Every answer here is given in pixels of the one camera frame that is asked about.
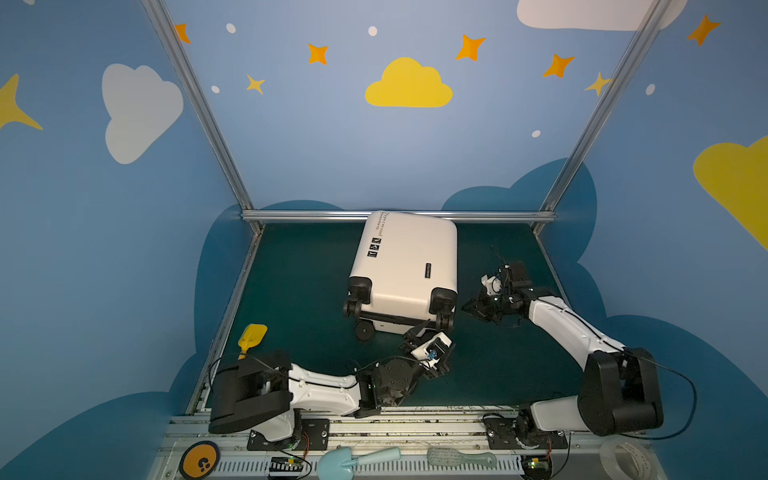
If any white hard-shell suitcase black lining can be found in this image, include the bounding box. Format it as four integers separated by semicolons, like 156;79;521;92
343;211;458;342

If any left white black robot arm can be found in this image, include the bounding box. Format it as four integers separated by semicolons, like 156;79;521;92
208;324;455;446

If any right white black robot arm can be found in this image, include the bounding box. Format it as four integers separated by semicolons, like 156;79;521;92
462;262;664;447

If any pale green hair brush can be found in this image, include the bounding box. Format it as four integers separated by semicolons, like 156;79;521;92
427;447;498;469

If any teal toy shovel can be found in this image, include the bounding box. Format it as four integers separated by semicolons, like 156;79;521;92
317;447;401;480

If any yellow toy shovel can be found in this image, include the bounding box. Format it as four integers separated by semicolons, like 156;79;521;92
238;324;268;359

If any right small circuit board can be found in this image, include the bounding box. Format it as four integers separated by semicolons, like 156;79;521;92
521;456;553;480

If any small circuit board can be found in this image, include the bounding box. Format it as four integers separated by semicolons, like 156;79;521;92
266;456;307;479
521;456;553;480

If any left small circuit board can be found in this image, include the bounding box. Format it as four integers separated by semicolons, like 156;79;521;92
266;456;307;479

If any orange black round disc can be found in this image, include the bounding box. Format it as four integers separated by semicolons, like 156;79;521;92
178;441;221;480

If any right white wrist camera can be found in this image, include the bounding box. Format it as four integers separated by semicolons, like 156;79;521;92
481;275;504;297

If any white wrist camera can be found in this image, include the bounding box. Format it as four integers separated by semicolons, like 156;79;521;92
481;275;504;297
421;332;454;379

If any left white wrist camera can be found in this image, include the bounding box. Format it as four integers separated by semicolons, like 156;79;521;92
421;332;454;379

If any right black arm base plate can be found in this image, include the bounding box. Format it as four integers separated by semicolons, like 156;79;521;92
481;416;569;450

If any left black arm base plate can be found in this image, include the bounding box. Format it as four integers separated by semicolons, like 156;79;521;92
246;419;330;452

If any aluminium frame rear crossbar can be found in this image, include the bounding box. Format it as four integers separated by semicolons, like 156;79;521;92
241;210;556;224

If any right aluminium frame post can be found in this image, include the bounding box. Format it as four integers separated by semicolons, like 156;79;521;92
532;0;673;237

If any aluminium frame post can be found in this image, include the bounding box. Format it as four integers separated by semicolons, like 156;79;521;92
142;0;253;214
532;0;673;237

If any left aluminium frame post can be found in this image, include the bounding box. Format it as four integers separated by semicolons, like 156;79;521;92
142;0;253;214

